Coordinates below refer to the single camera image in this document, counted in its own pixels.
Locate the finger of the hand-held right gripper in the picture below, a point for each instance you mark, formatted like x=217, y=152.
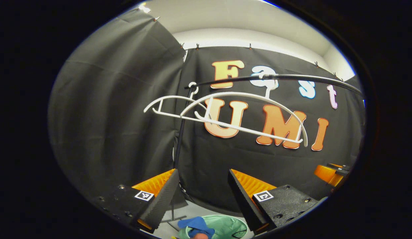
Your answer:
x=327, y=174

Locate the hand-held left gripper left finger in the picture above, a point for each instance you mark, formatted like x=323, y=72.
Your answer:
x=161, y=202

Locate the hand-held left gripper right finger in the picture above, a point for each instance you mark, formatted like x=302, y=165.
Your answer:
x=247, y=205

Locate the green laundry hamper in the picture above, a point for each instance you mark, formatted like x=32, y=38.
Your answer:
x=227, y=226

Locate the white plastic clothes hanger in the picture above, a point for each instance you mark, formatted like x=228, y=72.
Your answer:
x=169, y=97
x=237, y=94

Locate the black clothes rack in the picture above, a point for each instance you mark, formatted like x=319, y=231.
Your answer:
x=179, y=139

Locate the plain black backdrop cloth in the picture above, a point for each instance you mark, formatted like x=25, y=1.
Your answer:
x=109, y=116

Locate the small ceiling light panel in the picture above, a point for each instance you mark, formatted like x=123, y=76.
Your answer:
x=144, y=8

